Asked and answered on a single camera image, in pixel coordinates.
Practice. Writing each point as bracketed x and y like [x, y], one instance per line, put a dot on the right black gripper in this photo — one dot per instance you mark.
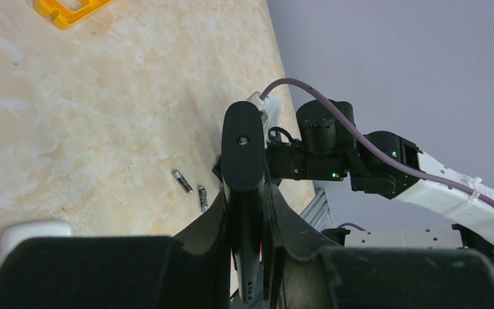
[250, 164]

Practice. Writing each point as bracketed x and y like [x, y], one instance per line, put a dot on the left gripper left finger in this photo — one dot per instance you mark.
[188, 270]

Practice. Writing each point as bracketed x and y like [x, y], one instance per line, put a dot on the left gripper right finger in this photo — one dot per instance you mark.
[305, 269]

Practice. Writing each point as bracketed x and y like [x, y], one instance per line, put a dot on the white remote control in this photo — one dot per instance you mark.
[15, 234]

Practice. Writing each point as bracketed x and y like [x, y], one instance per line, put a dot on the black remote control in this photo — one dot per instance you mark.
[243, 204]

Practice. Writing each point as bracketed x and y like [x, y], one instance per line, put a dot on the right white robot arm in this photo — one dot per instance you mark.
[327, 151]

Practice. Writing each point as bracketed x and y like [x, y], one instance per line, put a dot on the dark battery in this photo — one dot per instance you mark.
[182, 181]

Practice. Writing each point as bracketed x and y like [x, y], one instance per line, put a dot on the yellow triangle toy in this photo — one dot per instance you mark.
[64, 18]

